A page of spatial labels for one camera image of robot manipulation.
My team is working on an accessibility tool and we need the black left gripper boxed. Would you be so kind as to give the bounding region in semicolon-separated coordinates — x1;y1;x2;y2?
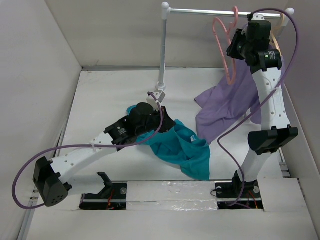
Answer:
136;105;175;137

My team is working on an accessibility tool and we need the pink plastic hanger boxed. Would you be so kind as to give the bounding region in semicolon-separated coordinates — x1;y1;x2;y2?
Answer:
211;6;239;85

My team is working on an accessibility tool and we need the teal t shirt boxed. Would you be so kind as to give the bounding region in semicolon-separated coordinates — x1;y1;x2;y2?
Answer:
136;119;211;181

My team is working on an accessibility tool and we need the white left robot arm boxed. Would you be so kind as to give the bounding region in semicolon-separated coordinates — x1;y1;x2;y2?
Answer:
33;102;176;207

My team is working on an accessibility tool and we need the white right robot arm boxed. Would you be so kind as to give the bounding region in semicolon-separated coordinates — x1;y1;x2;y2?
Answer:
227;20;299;197

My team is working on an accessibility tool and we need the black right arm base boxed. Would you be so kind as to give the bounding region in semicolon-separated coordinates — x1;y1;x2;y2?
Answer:
210;172;264;210

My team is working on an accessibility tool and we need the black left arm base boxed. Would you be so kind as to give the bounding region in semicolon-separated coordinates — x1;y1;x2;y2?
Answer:
79;172;128;211

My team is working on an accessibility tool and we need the beige wooden hanger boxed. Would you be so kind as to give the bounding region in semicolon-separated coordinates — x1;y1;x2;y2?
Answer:
270;13;285;56

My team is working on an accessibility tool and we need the purple t shirt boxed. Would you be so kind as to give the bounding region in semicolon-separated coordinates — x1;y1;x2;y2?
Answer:
194;56;286;146

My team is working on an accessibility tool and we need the white metal clothes rack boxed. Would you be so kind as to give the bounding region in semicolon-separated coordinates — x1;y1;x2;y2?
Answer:
154;1;295;123

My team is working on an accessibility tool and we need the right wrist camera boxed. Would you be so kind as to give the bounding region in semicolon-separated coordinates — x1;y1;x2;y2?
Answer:
247;13;265;22

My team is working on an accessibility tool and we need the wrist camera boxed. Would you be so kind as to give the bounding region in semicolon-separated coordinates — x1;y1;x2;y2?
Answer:
247;13;265;22
146;90;166;103

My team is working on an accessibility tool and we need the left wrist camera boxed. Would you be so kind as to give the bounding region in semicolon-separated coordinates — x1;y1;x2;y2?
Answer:
146;90;166;103

